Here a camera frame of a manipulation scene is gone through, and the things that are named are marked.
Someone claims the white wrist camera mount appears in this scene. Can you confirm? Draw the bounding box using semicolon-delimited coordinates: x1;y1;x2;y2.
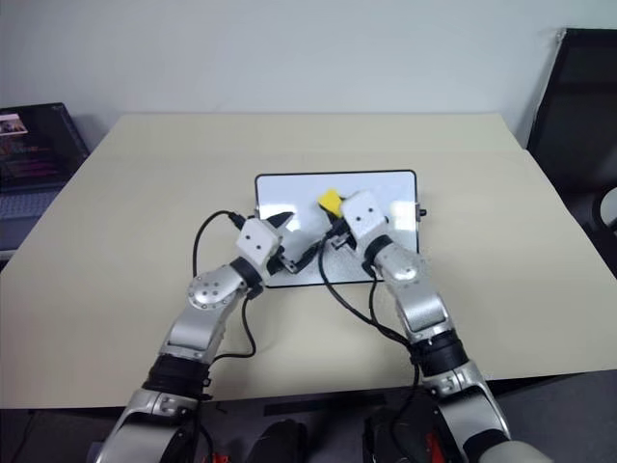
340;189;390;241
233;218;286;267

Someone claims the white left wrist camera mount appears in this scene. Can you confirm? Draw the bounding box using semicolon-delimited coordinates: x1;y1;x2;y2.
233;218;286;267

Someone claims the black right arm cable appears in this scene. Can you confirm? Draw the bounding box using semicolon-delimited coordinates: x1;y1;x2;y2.
317;240;426;448

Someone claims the black and red rounded shape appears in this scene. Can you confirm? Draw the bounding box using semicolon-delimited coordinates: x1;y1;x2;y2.
362;398;465;463

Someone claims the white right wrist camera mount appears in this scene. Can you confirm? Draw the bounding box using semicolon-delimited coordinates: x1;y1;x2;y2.
340;189;390;241

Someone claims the yellow whiteboard eraser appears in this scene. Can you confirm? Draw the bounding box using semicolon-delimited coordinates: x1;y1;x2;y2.
316;188;345;216

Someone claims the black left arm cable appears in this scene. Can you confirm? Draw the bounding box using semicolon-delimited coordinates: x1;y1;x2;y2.
192;208;259;387

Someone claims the open laptop with dark screen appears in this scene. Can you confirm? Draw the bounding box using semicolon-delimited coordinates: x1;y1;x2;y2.
0;101;92;253

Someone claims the black office chair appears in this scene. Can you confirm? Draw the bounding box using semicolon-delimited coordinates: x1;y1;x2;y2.
523;27;617;282

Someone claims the white rectangular whiteboard black frame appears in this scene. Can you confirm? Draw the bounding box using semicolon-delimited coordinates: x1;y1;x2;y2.
254;169;420;289

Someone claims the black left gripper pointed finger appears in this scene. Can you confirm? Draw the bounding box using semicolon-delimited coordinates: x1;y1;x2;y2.
292;242;321;275
263;209;295;234

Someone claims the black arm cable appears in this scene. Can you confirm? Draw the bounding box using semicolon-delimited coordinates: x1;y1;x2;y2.
317;240;426;448
192;208;259;387

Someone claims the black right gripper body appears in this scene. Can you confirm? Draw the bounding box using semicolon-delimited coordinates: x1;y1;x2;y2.
323;217;361;253

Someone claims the black rounded shape under table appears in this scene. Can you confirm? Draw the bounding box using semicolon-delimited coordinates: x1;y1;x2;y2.
244;418;310;463

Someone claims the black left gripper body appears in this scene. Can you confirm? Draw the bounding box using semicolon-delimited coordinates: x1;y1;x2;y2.
265;239;301;278

